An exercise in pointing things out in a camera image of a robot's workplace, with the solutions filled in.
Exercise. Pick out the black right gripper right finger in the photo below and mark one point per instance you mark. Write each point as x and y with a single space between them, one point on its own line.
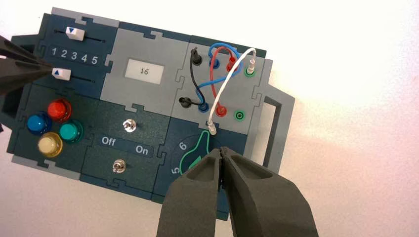
268 209

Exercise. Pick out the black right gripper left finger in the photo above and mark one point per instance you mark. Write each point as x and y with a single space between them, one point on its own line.
191 206

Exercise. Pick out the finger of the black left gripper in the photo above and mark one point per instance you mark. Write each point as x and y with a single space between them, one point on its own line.
19 75
14 52

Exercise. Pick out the white slider knob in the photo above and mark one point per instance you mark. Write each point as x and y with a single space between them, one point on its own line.
75 34
62 74

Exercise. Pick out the grey and blue control box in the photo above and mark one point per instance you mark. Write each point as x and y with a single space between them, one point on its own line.
137 157

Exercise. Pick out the blue push button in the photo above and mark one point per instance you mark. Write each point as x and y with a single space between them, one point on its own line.
38 123

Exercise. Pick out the green rotary knob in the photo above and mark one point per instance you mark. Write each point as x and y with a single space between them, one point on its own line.
196 153

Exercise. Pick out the red push button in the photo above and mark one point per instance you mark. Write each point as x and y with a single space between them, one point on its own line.
59 110

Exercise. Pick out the yellow push button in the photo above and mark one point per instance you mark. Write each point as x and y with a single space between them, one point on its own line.
50 145

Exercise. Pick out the teal push button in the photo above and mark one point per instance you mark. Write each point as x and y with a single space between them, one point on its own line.
71 131

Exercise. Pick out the white number display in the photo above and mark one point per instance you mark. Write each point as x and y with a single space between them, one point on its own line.
144 71

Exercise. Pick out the metal toggle switch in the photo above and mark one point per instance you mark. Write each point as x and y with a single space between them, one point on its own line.
118 166
129 125

